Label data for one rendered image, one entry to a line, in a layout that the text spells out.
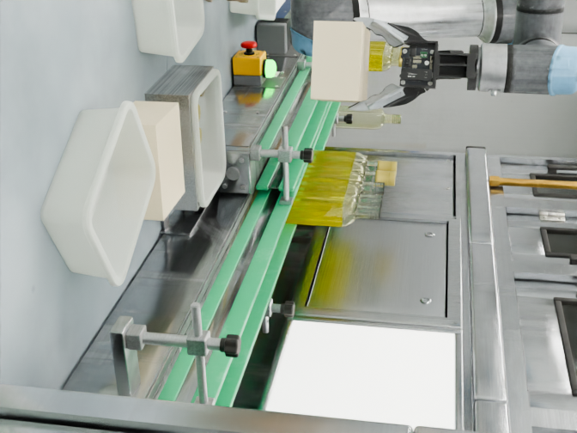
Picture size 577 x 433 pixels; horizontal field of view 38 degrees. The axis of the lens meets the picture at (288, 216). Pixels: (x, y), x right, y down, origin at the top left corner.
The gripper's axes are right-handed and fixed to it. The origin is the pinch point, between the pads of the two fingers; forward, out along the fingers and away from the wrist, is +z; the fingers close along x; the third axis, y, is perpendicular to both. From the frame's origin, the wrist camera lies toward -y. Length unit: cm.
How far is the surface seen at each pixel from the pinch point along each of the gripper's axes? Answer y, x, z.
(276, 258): -22.1, 36.9, 15.2
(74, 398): 58, 39, 21
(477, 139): -666, 25, -50
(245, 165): -24.8, 19.0, 23.0
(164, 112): 10.3, 9.1, 28.3
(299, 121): -45.8, 10.0, 16.0
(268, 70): -62, -2, 27
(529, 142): -667, 25, -97
